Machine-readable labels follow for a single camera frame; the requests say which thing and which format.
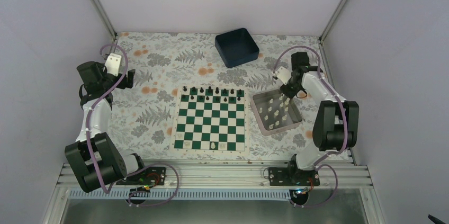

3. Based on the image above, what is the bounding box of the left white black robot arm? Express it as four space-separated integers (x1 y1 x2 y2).
65 57 148 192

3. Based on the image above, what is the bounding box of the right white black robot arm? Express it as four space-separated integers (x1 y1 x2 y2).
274 52 359 185

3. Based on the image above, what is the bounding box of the green white chess board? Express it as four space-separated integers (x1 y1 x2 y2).
170 85 250 155

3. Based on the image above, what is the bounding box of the metal tray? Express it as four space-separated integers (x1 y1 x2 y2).
250 89 303 136

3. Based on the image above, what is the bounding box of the dark blue square bin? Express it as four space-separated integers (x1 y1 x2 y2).
215 28 260 68

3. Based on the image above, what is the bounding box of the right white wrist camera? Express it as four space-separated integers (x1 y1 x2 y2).
273 66 291 85

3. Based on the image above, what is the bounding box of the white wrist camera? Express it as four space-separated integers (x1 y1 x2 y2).
273 66 291 85
104 53 122 77

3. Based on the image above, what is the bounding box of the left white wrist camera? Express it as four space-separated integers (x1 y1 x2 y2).
104 53 122 77

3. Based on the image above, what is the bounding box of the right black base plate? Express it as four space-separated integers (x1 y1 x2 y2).
268 167 320 186

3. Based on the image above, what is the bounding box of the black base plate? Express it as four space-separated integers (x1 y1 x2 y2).
268 167 320 186
116 166 166 186

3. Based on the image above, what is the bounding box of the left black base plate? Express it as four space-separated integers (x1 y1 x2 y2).
116 166 166 186

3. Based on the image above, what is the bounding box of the aluminium rail frame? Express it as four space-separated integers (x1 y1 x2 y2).
42 160 387 224

